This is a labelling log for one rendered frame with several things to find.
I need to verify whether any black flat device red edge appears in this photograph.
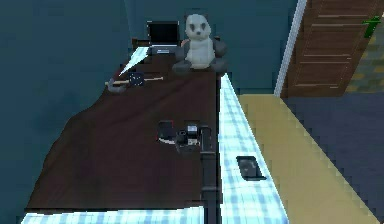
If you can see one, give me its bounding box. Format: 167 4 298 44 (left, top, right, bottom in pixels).
156 120 176 142

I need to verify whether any dark brown blanket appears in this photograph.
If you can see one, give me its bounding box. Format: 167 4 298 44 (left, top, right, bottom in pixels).
25 53 222 212

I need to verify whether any dark blue dotted box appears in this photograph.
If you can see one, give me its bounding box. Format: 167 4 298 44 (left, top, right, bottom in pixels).
127 71 146 88

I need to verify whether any bed with blue checked sheet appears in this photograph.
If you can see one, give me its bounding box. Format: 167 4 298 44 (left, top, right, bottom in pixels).
19 37 291 224

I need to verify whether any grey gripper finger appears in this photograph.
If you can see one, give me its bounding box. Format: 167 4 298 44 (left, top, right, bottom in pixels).
158 136 177 146

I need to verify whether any black mobile phone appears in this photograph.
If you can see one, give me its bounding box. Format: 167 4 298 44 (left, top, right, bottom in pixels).
235 155 268 182

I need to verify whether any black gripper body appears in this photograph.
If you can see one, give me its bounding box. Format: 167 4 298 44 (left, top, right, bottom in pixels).
175 129 189 154

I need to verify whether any black laptop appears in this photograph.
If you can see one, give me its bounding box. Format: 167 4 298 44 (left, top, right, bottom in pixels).
146 20 181 56

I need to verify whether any grey and white panda toy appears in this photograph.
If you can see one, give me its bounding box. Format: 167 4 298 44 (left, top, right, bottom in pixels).
171 13 230 74

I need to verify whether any brown wooden room door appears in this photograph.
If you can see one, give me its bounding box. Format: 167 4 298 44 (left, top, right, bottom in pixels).
279 0 384 99

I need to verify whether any grey curved object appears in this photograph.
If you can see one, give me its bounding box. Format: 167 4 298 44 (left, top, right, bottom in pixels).
106 82 128 95

